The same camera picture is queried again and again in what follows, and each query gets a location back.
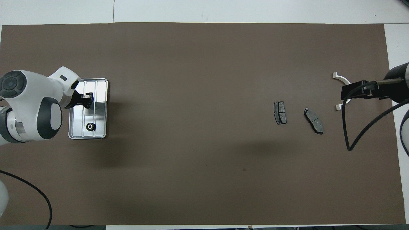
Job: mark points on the dark eared brake pad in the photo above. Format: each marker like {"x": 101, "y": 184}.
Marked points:
{"x": 314, "y": 122}

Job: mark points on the brown table mat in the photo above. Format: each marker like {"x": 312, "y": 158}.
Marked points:
{"x": 191, "y": 64}

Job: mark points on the dark rectangular brake pad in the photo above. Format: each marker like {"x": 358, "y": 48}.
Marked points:
{"x": 280, "y": 113}

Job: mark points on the white curved plastic part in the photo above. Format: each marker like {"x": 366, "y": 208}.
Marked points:
{"x": 340, "y": 76}

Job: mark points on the large black bearing gear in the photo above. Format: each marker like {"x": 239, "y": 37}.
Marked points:
{"x": 91, "y": 126}

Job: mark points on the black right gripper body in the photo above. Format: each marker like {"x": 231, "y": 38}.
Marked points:
{"x": 388, "y": 88}

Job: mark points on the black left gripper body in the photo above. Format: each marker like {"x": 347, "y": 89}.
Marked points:
{"x": 75, "y": 97}

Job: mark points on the silver metal tray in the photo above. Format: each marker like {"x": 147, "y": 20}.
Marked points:
{"x": 100, "y": 124}

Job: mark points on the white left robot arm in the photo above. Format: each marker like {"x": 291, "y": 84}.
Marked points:
{"x": 28, "y": 105}

